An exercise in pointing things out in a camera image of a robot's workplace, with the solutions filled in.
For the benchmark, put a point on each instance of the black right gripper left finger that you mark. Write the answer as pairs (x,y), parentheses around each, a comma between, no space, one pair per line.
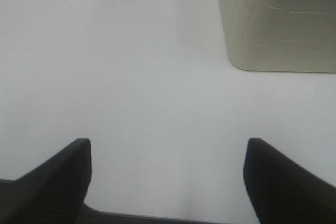
(53,192)

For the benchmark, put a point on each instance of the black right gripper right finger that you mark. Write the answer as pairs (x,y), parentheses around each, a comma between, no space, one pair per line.
(282,191)

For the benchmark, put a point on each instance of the beige storage box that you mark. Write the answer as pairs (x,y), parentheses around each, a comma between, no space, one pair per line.
(280,35)

